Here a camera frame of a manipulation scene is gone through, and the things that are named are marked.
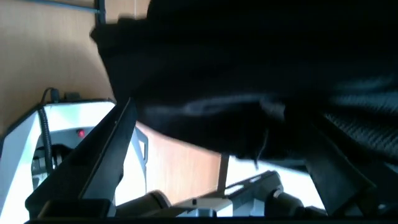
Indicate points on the black garment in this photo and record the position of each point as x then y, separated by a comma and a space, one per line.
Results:
233, 62

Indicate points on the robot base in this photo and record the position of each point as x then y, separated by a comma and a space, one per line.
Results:
18, 155

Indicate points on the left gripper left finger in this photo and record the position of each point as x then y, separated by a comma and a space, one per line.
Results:
90, 174

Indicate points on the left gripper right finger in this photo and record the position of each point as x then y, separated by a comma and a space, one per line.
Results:
345, 193

